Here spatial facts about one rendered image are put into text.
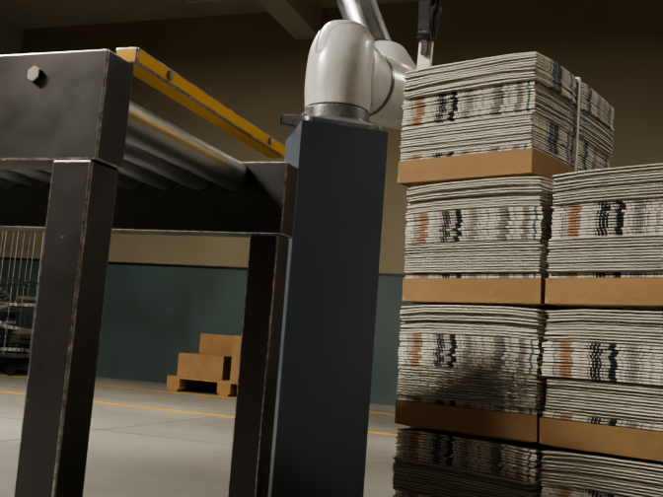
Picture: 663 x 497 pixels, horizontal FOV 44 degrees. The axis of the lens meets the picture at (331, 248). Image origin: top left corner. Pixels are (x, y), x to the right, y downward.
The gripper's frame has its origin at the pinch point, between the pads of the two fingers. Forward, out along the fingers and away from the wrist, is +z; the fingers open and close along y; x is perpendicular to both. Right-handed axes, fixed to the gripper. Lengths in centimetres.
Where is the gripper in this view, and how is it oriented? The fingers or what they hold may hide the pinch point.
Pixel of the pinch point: (424, 56)
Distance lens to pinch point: 191.2
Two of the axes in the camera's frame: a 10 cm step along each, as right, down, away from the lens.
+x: -9.3, -0.9, 3.5
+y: 3.5, 0.6, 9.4
